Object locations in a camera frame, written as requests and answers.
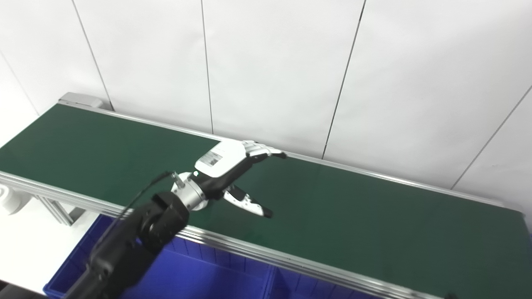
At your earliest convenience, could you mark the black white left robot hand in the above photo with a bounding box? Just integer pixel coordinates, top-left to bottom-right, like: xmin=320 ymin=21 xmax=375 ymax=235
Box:
xmin=194 ymin=139 xmax=288 ymax=219

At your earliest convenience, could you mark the blue plastic bin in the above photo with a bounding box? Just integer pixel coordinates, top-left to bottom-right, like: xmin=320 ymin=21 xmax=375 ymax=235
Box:
xmin=265 ymin=266 xmax=379 ymax=299
xmin=43 ymin=213 xmax=276 ymax=299

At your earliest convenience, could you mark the green conveyor belt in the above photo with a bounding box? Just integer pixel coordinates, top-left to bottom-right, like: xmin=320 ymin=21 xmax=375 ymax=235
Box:
xmin=0 ymin=92 xmax=532 ymax=299

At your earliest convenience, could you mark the aluminium conveyor leg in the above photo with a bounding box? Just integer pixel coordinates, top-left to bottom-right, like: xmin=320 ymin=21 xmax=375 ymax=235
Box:
xmin=35 ymin=194 xmax=87 ymax=227

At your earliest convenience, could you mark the white conveyor motor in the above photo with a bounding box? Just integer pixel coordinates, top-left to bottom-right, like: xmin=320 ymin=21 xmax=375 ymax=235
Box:
xmin=0 ymin=185 xmax=32 ymax=215

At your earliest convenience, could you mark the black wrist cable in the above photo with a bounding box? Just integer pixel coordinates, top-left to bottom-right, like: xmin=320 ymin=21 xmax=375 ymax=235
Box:
xmin=88 ymin=170 xmax=174 ymax=266

